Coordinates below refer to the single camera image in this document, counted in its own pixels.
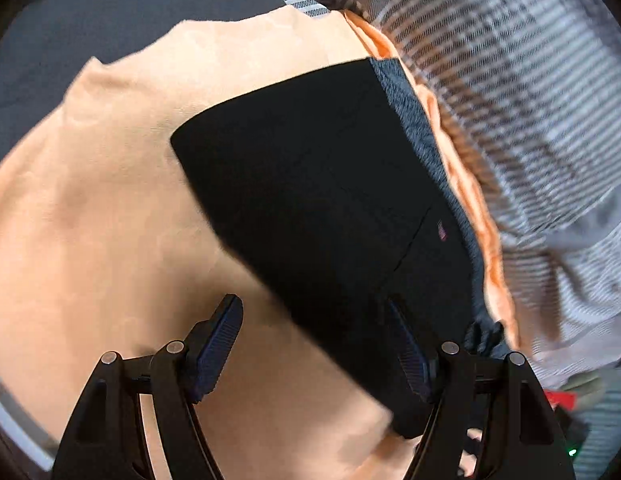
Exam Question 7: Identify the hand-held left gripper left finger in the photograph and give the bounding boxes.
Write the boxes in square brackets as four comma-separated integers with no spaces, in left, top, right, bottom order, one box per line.
[50,294,244,480]

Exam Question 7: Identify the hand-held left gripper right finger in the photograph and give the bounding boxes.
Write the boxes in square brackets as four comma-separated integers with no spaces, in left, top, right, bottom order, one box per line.
[387,297,576,480]

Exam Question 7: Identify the black pants with blue trim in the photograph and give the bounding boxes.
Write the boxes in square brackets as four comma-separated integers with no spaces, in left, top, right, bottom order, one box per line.
[169,56,506,441]

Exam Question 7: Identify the peach blanket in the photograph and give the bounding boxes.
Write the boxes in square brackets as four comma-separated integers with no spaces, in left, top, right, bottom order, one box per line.
[0,7,516,480]

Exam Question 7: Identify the dark grey buttoned shirt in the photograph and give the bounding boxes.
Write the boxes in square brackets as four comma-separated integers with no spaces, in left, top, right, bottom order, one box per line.
[0,0,311,171]

